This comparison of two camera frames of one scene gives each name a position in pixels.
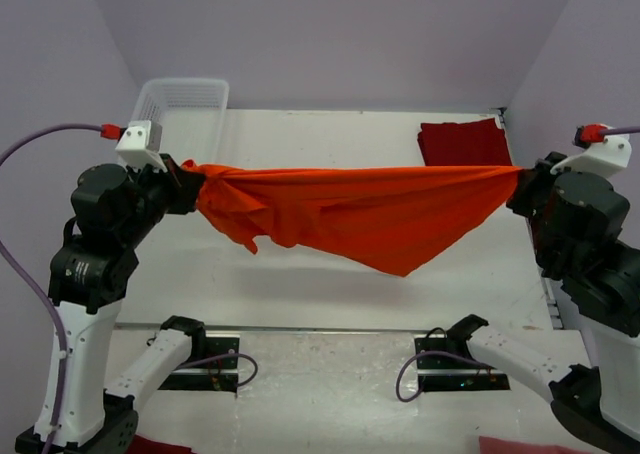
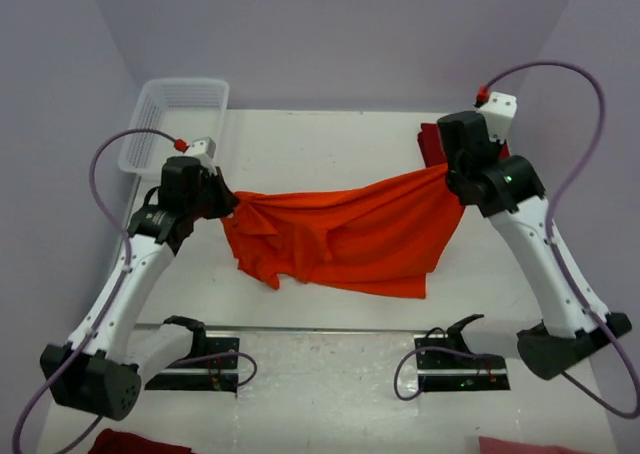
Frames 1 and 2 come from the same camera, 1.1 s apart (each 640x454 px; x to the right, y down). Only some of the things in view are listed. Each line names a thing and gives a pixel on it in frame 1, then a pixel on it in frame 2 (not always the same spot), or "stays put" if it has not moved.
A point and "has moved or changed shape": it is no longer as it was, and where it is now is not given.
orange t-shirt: x=398 y=219 has moved or changed shape
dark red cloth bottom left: x=142 y=445 stays put
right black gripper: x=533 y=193 to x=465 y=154
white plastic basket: x=192 y=113 stays put
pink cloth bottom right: x=495 y=445 stays put
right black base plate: x=444 y=373 stays put
